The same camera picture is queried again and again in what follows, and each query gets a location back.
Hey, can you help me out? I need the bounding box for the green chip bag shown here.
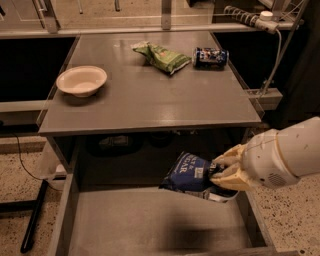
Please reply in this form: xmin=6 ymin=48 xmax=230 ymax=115
xmin=131 ymin=41 xmax=191 ymax=75

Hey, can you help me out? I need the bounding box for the black metal floor bar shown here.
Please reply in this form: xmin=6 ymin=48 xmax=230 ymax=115
xmin=20 ymin=180 xmax=48 ymax=254

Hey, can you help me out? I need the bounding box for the grey cabinet frame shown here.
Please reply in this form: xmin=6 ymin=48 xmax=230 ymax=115
xmin=39 ymin=31 xmax=261 ymax=139

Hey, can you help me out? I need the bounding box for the white bowl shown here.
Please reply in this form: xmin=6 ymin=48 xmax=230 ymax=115
xmin=56 ymin=66 xmax=107 ymax=98

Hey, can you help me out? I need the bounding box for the black floor cable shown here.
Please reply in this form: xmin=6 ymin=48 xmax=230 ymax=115
xmin=9 ymin=131 xmax=64 ymax=193

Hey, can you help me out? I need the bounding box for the open grey top drawer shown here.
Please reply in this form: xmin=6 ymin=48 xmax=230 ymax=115
xmin=47 ymin=162 xmax=298 ymax=256

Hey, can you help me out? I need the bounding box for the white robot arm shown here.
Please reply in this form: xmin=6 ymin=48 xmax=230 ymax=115
xmin=210 ymin=117 xmax=320 ymax=191

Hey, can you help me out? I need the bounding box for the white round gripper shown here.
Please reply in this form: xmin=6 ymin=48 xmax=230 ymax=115
xmin=210 ymin=129 xmax=299 ymax=191

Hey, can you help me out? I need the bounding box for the white power strip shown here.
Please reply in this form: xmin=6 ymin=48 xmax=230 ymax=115
xmin=223 ymin=6 xmax=278 ymax=34

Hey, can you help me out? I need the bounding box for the blue chip bag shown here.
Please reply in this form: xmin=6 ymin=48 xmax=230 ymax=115
xmin=158 ymin=151 xmax=240 ymax=204

